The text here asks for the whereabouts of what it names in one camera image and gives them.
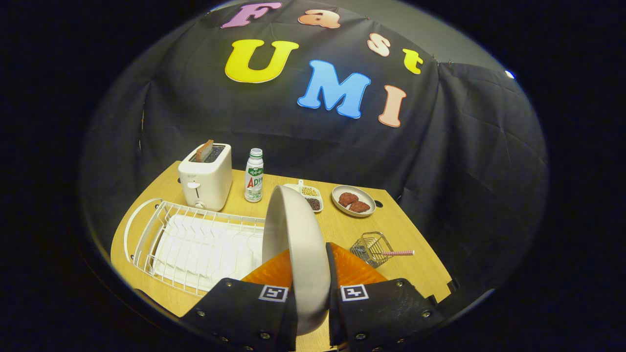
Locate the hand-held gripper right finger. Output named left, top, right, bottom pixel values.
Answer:
left=326, top=242, right=445, bottom=352

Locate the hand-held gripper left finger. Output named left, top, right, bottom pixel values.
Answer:
left=180, top=248, right=299, bottom=352

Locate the large white plate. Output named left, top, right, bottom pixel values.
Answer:
left=262, top=185, right=332, bottom=336

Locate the small metal wire basket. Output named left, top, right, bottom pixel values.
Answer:
left=350, top=232, right=395, bottom=269

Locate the white wire dish rack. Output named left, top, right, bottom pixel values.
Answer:
left=123, top=198, right=268, bottom=297

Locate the small beige meat dish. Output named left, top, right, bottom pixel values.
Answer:
left=331, top=185, right=377, bottom=218

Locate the white divided bean dish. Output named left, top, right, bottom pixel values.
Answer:
left=284, top=179, right=324, bottom=213

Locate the white ribbed drain tray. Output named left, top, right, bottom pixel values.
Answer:
left=153, top=214, right=265, bottom=293

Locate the white green label bottle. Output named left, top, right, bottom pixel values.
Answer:
left=244, top=148, right=265, bottom=203

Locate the white toaster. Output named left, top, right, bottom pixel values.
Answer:
left=178, top=143, right=233, bottom=212

